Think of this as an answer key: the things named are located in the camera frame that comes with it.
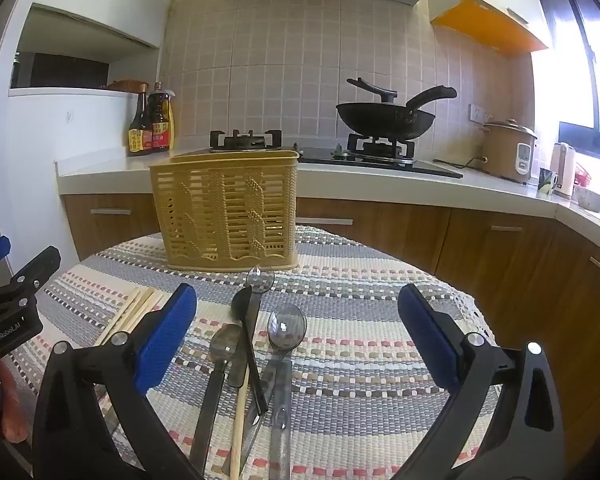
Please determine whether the clear spoon with black handle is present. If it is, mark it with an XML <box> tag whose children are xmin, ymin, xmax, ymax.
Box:
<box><xmin>245</xmin><ymin>265</ymin><xmax>277</xmax><ymax>415</ymax></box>

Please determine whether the black glass gas cooktop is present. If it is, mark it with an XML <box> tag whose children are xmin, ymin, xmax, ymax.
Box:
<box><xmin>209</xmin><ymin>130</ymin><xmax>465</xmax><ymax>180</ymax></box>

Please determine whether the black burner grate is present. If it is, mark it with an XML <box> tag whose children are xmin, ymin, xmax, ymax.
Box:
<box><xmin>210</xmin><ymin>129</ymin><xmax>284</xmax><ymax>154</ymax></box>
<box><xmin>347</xmin><ymin>132</ymin><xmax>416</xmax><ymax>159</ymax></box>

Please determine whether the metal spoon with black handle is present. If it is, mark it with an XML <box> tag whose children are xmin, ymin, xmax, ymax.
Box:
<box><xmin>187</xmin><ymin>323</ymin><xmax>245</xmax><ymax>476</ymax></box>

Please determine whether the black wok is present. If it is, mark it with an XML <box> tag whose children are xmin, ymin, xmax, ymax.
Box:
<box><xmin>335</xmin><ymin>85</ymin><xmax>458</xmax><ymax>144</ymax></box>

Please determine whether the orange wall cabinet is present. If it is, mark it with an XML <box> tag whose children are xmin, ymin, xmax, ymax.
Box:
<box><xmin>429</xmin><ymin>0</ymin><xmax>552</xmax><ymax>55</ymax></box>

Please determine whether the dark sauce bottle yellow label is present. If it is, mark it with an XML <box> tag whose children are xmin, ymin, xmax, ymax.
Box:
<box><xmin>127</xmin><ymin>82</ymin><xmax>154</xmax><ymax>157</ymax></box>

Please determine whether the dark framed window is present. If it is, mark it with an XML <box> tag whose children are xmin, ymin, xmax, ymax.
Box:
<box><xmin>534</xmin><ymin>0</ymin><xmax>600</xmax><ymax>173</ymax></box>

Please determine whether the wooden base cabinet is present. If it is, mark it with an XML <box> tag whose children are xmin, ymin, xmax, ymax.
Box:
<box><xmin>61</xmin><ymin>192</ymin><xmax>600</xmax><ymax>441</ymax></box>

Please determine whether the white electric kettle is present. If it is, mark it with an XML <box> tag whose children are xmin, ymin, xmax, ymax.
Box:
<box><xmin>551</xmin><ymin>142</ymin><xmax>577</xmax><ymax>197</ymax></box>

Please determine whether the white kitchen countertop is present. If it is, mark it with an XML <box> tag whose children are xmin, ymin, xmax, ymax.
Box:
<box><xmin>55</xmin><ymin>146</ymin><xmax>600</xmax><ymax>235</ymax></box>

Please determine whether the yellow plastic utensil basket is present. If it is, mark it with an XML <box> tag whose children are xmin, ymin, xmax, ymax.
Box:
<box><xmin>149</xmin><ymin>149</ymin><xmax>301</xmax><ymax>272</ymax></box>

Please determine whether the rice cooker power cord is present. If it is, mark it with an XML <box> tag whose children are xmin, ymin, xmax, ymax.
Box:
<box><xmin>432</xmin><ymin>156</ymin><xmax>489</xmax><ymax>169</ymax></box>

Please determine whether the printed cup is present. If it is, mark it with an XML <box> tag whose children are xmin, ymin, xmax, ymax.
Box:
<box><xmin>537</xmin><ymin>167</ymin><xmax>559</xmax><ymax>196</ymax></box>

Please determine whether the white wall outlet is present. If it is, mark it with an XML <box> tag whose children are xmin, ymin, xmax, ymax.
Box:
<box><xmin>468</xmin><ymin>103</ymin><xmax>496</xmax><ymax>124</ymax></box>

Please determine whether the large clear plastic spoon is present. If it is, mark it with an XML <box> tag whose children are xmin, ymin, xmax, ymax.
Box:
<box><xmin>267</xmin><ymin>304</ymin><xmax>309</xmax><ymax>480</ymax></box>

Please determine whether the dark sauce bottle red label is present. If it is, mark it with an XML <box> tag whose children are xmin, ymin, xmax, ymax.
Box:
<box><xmin>147</xmin><ymin>82</ymin><xmax>175</xmax><ymax>154</ymax></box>

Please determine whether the black spatula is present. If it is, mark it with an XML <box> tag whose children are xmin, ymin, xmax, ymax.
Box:
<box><xmin>346</xmin><ymin>77</ymin><xmax>398</xmax><ymax>107</ymax></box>

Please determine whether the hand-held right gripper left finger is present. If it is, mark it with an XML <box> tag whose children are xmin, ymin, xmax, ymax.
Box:
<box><xmin>32</xmin><ymin>282</ymin><xmax>203</xmax><ymax>480</ymax></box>

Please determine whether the white bowl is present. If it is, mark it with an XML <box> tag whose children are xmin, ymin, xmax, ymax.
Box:
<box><xmin>572</xmin><ymin>185</ymin><xmax>600</xmax><ymax>213</ymax></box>

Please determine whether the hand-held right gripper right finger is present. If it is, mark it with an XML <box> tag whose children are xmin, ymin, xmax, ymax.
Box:
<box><xmin>387</xmin><ymin>282</ymin><xmax>566</xmax><ymax>480</ymax></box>

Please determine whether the person's left hand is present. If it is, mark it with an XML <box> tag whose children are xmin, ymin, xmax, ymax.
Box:
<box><xmin>0</xmin><ymin>361</ymin><xmax>32</xmax><ymax>444</ymax></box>

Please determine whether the beige rice cooker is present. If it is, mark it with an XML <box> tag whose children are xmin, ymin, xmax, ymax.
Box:
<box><xmin>481</xmin><ymin>119</ymin><xmax>539</xmax><ymax>185</ymax></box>

